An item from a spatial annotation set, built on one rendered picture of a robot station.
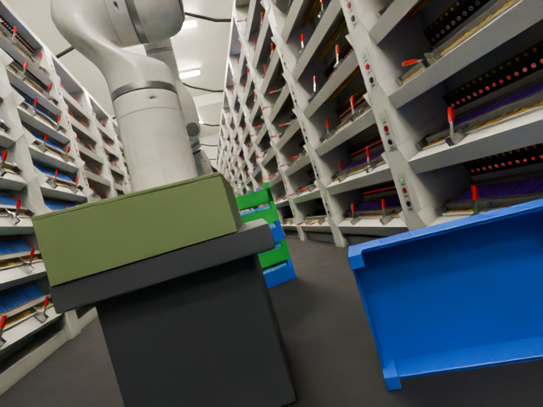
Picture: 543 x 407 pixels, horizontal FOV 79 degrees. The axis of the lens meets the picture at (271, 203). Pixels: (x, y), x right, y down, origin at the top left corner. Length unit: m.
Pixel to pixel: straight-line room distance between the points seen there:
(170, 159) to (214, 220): 0.18
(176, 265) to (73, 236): 0.15
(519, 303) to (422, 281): 0.14
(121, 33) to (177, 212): 0.38
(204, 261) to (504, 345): 0.46
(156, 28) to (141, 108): 0.17
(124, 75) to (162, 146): 0.14
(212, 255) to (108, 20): 0.46
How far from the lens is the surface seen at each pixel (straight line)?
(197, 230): 0.48
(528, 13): 0.78
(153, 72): 0.66
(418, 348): 0.63
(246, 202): 1.29
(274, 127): 2.43
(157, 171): 0.60
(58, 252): 0.55
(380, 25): 1.10
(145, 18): 0.72
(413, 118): 1.11
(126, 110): 0.65
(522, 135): 0.80
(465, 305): 0.61
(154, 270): 0.50
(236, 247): 0.48
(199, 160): 1.27
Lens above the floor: 0.30
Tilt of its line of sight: 1 degrees up
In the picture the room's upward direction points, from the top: 17 degrees counter-clockwise
